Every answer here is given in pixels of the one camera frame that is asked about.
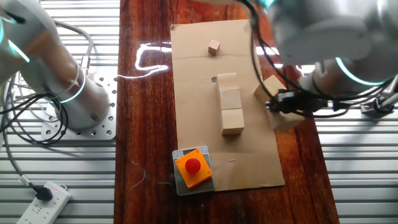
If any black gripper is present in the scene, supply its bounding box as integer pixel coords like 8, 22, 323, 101
265, 90, 322, 114

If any small wooden cube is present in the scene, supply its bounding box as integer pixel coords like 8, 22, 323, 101
207, 39, 221, 57

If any brown cardboard sheet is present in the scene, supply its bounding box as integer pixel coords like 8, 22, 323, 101
170, 19, 286, 192

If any orange emergency stop button box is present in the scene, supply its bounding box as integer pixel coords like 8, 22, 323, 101
174, 148, 213, 190

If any orange emergency stop button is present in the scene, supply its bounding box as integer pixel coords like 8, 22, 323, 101
172, 145, 216, 197

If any reddish brown wooden board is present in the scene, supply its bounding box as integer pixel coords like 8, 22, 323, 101
113, 0, 341, 224

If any silver robot mounting plate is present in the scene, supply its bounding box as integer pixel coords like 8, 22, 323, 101
40, 73, 118, 141

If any white power strip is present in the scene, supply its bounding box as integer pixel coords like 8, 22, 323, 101
16, 181, 73, 224

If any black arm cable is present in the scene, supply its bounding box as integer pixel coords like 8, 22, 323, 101
241, 0, 386, 119
257, 37, 389, 103

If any black round wrist camera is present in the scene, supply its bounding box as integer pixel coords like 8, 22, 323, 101
331, 100, 349, 112

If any metal camera stand bracket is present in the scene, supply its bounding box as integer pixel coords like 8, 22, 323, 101
359, 92, 398, 119

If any silver camera on stand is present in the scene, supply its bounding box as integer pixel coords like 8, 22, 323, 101
385, 74, 398, 96

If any grey cable with metal connector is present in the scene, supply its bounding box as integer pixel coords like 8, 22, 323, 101
52, 19, 95, 75

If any black cable bundle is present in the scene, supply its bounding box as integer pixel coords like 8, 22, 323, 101
0, 74, 70, 146

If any power cord with black plug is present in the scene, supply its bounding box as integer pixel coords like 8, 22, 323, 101
1, 123, 54, 202

